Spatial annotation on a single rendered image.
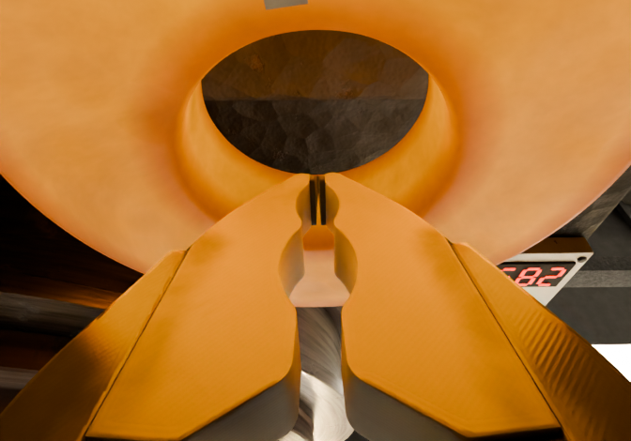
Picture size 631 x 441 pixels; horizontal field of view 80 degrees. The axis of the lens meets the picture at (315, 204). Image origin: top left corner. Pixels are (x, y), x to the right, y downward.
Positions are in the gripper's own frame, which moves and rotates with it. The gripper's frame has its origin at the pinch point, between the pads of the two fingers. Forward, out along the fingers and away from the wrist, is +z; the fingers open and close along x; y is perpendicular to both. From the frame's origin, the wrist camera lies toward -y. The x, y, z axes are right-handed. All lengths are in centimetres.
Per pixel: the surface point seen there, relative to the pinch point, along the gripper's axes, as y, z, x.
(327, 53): -2.0, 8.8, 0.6
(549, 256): 19.1, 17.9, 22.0
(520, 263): 19.9, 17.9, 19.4
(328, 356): 18.4, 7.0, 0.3
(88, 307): 6.2, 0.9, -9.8
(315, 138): 5.5, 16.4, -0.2
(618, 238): 544, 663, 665
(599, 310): 584, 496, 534
